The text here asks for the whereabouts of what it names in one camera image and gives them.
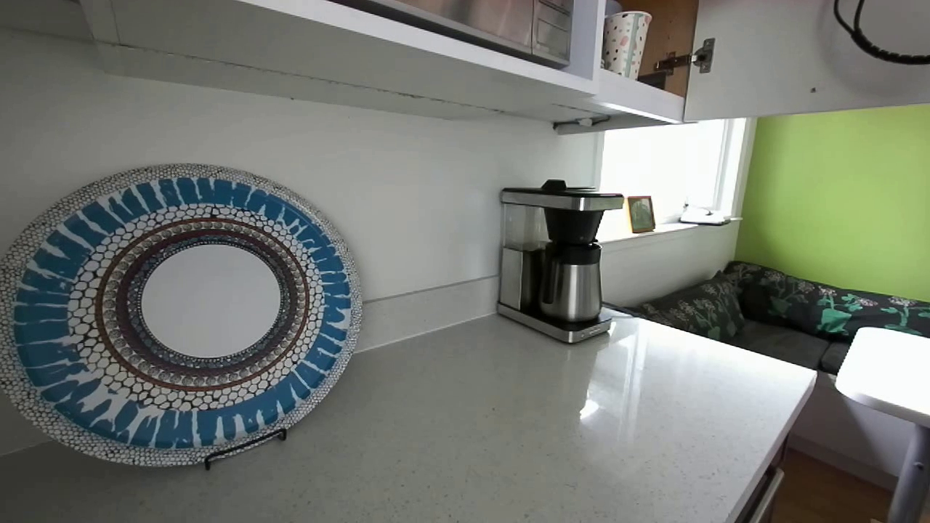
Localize confetti print paper cup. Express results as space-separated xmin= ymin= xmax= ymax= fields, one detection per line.
xmin=602 ymin=8 xmax=655 ymax=81

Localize steel and black coffee maker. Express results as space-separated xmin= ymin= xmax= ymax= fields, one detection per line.
xmin=498 ymin=178 xmax=629 ymax=350

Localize under-cabinet light strip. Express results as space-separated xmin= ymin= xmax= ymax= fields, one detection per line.
xmin=549 ymin=114 xmax=629 ymax=135

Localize white upper cabinet carcass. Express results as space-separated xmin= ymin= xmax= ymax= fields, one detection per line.
xmin=82 ymin=0 xmax=703 ymax=135

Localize metal cabinet door hinge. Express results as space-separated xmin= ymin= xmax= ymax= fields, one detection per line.
xmin=640 ymin=34 xmax=720 ymax=94

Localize white open cabinet door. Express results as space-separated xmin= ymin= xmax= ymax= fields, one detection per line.
xmin=679 ymin=0 xmax=930 ymax=124

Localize small white windowsill object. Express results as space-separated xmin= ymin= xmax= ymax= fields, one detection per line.
xmin=676 ymin=201 xmax=733 ymax=230

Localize blue and white decorative plate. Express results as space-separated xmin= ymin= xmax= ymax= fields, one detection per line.
xmin=0 ymin=164 xmax=367 ymax=472

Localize dark sofa with green-patterned cushions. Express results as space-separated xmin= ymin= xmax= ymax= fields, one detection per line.
xmin=633 ymin=258 xmax=930 ymax=374

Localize small picture frame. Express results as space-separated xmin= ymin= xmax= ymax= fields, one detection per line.
xmin=626 ymin=196 xmax=661 ymax=236

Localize black wire plate stand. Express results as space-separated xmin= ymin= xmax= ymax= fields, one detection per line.
xmin=201 ymin=424 xmax=291 ymax=475

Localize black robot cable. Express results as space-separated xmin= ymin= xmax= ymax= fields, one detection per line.
xmin=829 ymin=0 xmax=930 ymax=66

